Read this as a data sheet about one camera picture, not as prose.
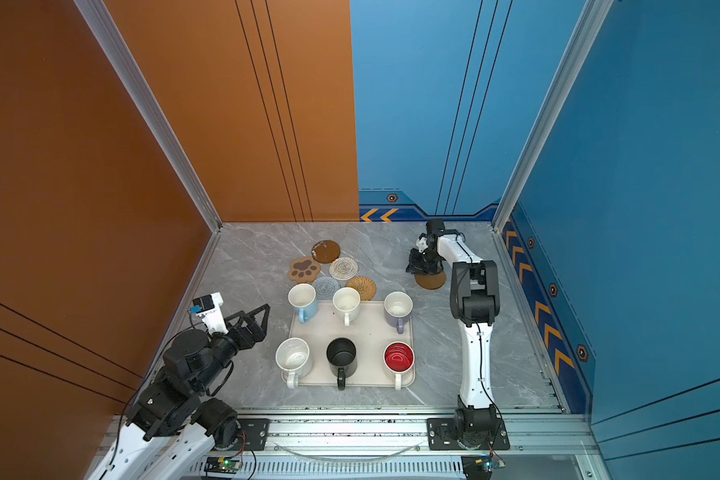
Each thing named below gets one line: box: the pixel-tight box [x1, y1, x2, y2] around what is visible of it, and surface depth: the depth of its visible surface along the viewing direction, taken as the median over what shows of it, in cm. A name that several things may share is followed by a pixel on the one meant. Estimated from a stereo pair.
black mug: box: [326, 337, 358, 391], surface depth 81 cm
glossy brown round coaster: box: [311, 240, 341, 264], surface depth 114 cm
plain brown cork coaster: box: [414, 271, 447, 290], surface depth 104 cm
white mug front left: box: [275, 337, 313, 390], surface depth 81 cm
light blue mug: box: [287, 283, 318, 323], surface depth 91 cm
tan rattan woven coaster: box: [346, 276, 377, 301], surface depth 104 cm
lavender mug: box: [384, 291, 414, 335], surface depth 91 cm
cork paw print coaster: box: [288, 256, 320, 283], surface depth 107 cm
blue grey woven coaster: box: [314, 276, 341, 301], surface depth 104 cm
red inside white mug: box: [383, 341, 415, 391], surface depth 81 cm
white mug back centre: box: [332, 286, 361, 327], surface depth 91 cm
